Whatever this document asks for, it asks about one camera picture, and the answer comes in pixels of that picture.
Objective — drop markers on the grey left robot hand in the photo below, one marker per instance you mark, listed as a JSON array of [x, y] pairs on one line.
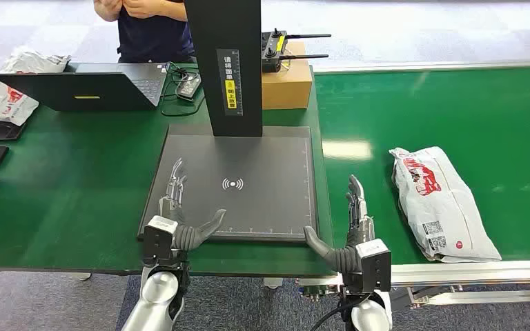
[[201, 235]]

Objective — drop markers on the person's right hand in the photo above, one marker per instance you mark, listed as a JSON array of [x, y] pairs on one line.
[[107, 8]]

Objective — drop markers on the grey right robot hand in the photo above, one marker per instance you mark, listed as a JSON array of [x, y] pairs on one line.
[[333, 258]]

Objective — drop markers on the person's left hand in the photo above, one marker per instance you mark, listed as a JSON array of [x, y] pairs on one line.
[[141, 7]]

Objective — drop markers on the white courier bag red print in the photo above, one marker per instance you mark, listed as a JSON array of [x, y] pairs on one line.
[[438, 205], [0, 96]]

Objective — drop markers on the person's left forearm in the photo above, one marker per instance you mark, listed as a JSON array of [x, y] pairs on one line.
[[173, 10]]

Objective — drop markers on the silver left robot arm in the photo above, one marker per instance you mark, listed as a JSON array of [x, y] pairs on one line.
[[155, 297]]

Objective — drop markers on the black inbound scanner machine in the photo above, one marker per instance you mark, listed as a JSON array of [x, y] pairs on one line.
[[246, 182]]

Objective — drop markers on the brown cardboard box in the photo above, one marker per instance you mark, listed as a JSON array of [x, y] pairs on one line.
[[288, 87]]

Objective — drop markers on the green conveyor belt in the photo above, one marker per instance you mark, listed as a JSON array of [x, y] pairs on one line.
[[452, 114]]

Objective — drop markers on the person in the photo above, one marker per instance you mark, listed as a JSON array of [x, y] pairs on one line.
[[155, 36]]

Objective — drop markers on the white table foot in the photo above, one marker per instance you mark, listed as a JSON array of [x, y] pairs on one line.
[[82, 276], [273, 283]]

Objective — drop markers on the dark grey laptop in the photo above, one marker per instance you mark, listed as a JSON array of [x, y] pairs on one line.
[[91, 89]]

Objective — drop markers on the black power adapter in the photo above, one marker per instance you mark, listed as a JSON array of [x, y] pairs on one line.
[[189, 86]]

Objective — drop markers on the black remote controller with antennas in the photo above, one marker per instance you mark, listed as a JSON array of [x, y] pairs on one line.
[[272, 57]]

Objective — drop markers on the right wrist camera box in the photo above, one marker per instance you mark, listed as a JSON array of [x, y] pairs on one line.
[[374, 267]]

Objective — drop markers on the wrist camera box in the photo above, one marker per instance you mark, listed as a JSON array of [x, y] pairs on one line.
[[157, 242], [374, 267]]

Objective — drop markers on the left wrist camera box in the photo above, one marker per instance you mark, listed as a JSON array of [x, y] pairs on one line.
[[157, 242]]

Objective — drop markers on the aluminium conveyor frame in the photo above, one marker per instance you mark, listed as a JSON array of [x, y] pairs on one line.
[[475, 272]]

